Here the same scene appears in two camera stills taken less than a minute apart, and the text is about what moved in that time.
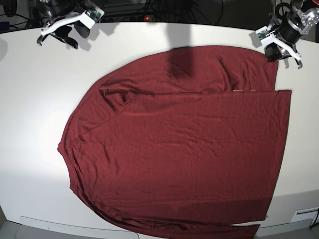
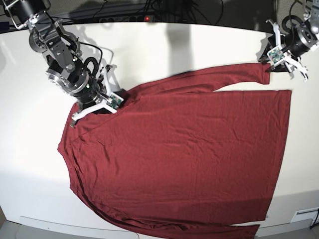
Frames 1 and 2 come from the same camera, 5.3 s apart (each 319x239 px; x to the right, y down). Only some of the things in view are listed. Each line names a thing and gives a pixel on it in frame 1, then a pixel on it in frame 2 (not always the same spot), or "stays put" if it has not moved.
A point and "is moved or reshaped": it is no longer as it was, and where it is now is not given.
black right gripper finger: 272,52 -> 264,58
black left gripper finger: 84,31 -> 123,93
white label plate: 306,214 stays put
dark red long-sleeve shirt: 186,143 is moved or reshaped
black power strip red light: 147,18 stays put
